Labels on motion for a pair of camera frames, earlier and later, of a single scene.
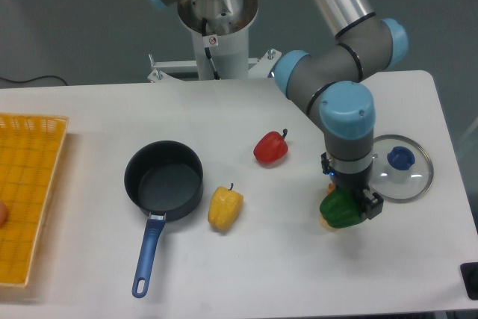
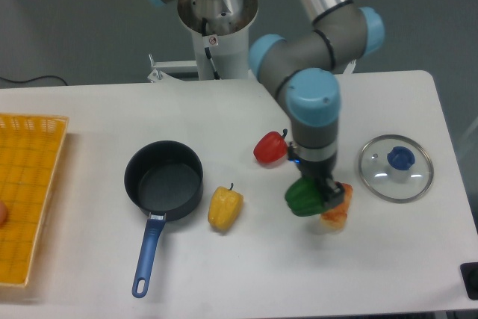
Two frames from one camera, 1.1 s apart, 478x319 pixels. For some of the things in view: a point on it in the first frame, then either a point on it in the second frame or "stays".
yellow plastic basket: (31, 146) stays
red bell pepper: (272, 148) stays
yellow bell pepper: (224, 207) stays
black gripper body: (353, 181) → (314, 163)
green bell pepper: (340, 209) → (304, 198)
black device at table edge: (469, 274) stays
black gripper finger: (373, 203) → (331, 192)
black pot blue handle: (164, 178) stays
